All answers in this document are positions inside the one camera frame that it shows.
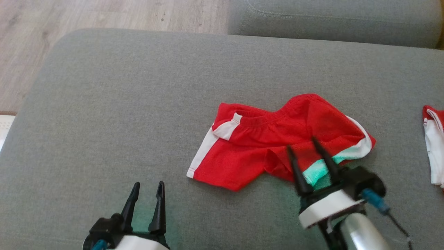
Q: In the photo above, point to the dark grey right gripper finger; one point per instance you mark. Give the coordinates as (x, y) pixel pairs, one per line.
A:
(326, 159)
(299, 173)

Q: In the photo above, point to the grey sofa back cushion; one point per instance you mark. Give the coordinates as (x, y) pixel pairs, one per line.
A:
(333, 21)

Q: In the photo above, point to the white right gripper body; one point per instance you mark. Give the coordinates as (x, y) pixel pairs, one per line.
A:
(326, 208)

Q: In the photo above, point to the red Bulls basketball jersey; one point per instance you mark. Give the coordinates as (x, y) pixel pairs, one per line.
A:
(435, 149)

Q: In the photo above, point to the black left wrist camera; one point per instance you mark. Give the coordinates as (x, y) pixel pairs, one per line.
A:
(104, 231)

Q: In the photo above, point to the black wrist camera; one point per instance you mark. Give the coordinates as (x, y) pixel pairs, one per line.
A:
(104, 231)
(364, 182)

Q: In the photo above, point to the grey fabric sofa seat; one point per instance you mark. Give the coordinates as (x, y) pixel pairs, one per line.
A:
(138, 121)

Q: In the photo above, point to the red shorts with white stripes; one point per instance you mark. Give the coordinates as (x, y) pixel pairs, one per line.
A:
(263, 146)

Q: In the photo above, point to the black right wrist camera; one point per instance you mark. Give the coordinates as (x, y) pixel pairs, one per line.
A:
(364, 182)

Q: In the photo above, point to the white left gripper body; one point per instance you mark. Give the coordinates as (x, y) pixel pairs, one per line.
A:
(145, 241)

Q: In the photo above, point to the white floor rug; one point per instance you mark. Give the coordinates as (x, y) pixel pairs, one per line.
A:
(5, 130)

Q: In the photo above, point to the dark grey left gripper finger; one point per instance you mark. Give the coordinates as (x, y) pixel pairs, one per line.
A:
(131, 208)
(159, 208)

